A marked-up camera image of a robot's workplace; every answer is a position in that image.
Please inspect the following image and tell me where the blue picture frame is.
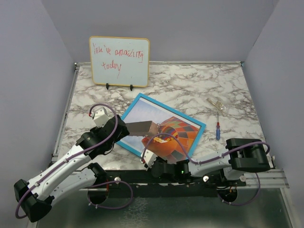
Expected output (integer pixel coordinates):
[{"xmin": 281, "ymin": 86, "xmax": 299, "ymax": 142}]
[{"xmin": 118, "ymin": 93, "xmax": 206, "ymax": 163}]

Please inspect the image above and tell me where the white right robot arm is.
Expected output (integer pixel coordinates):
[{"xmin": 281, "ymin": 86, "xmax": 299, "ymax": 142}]
[{"xmin": 141, "ymin": 138, "xmax": 270, "ymax": 186}]

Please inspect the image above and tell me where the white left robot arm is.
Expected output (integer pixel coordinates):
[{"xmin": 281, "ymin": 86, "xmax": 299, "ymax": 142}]
[{"xmin": 13, "ymin": 114, "xmax": 129, "ymax": 222}]

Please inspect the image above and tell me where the black whiteboard stand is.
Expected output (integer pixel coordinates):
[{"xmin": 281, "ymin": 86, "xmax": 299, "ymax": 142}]
[{"xmin": 105, "ymin": 83, "xmax": 134, "ymax": 91}]

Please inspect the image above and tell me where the blue red screwdriver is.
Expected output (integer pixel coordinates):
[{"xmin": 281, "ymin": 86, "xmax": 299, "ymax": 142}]
[{"xmin": 216, "ymin": 113, "xmax": 220, "ymax": 141}]

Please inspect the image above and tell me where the white dry-erase board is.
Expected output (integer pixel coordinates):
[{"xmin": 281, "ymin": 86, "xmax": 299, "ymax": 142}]
[{"xmin": 89, "ymin": 36, "xmax": 150, "ymax": 87}]

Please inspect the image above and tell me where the clear bag of hardware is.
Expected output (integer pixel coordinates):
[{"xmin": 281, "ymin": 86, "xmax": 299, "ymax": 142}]
[{"xmin": 206, "ymin": 98, "xmax": 228, "ymax": 116}]

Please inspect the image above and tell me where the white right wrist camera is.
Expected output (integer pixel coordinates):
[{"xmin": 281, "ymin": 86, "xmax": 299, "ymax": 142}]
[{"xmin": 140, "ymin": 150, "xmax": 157, "ymax": 170}]

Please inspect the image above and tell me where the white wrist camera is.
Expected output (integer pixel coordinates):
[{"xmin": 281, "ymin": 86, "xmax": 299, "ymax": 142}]
[
  {"xmin": 140, "ymin": 150, "xmax": 157, "ymax": 170},
  {"xmin": 92, "ymin": 107, "xmax": 110, "ymax": 127}
]

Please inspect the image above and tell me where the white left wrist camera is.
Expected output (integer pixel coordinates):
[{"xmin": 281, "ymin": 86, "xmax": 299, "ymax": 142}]
[{"xmin": 92, "ymin": 107, "xmax": 110, "ymax": 127}]

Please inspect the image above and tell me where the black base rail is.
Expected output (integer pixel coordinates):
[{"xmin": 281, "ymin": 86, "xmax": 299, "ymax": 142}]
[{"xmin": 47, "ymin": 163, "xmax": 247, "ymax": 198}]

